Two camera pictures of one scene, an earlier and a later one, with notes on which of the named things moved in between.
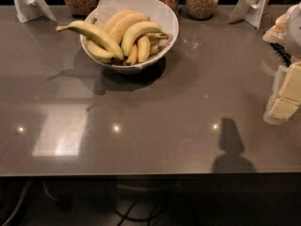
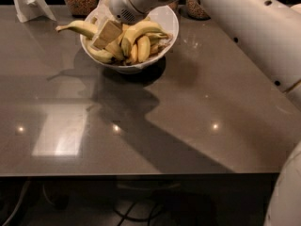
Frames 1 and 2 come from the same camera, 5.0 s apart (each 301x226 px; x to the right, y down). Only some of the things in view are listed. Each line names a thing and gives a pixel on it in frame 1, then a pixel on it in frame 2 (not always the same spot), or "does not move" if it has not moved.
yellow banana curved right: (138, 29) does not move
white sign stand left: (28, 3) does not move
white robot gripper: (294, 37) to (122, 3)
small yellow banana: (143, 48) does not move
